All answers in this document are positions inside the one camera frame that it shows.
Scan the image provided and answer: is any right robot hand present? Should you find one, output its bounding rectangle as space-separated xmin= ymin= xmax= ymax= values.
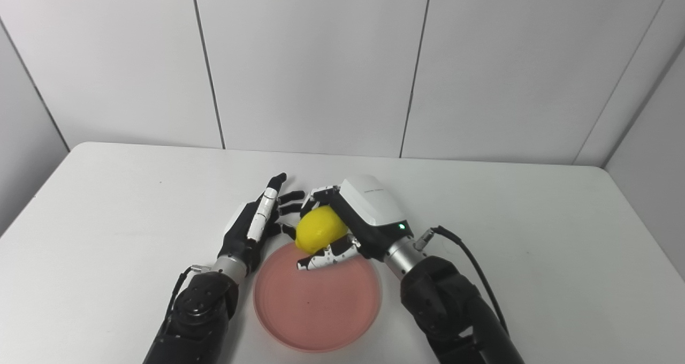
xmin=296 ymin=175 xmax=415 ymax=271

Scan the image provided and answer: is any pink plate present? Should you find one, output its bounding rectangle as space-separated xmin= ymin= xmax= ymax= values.
xmin=253 ymin=242 xmax=383 ymax=353

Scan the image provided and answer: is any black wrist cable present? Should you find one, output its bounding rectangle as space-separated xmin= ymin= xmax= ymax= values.
xmin=161 ymin=264 xmax=211 ymax=338
xmin=413 ymin=225 xmax=509 ymax=335

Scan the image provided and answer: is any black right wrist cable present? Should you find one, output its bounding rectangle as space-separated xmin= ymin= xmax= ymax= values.
xmin=413 ymin=225 xmax=509 ymax=335

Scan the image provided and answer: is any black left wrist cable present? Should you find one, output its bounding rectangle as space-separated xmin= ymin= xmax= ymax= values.
xmin=161 ymin=264 xmax=211 ymax=338

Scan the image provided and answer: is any yellow lemon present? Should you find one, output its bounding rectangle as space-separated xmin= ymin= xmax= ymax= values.
xmin=295 ymin=206 xmax=349 ymax=255

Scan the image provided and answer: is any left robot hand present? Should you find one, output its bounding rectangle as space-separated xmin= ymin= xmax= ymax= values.
xmin=217 ymin=172 xmax=306 ymax=275

